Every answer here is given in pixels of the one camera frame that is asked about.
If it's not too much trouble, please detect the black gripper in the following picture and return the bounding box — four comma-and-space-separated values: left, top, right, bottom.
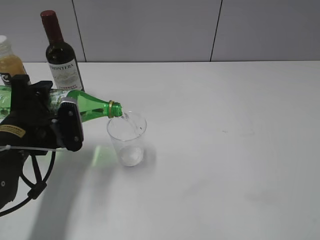
0, 74, 62, 150

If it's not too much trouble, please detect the green sprite bottle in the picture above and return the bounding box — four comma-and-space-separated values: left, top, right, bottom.
0, 85, 124, 123

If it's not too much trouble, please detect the transparent plastic cup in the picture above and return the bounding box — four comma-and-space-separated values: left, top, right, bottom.
107, 111, 147, 167

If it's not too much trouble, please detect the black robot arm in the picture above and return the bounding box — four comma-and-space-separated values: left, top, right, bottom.
0, 74, 57, 207

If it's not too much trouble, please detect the orange juice bottle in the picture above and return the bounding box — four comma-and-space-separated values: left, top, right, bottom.
0, 35, 27, 86

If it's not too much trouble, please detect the red wine bottle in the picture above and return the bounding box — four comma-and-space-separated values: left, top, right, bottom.
40, 10, 85, 91

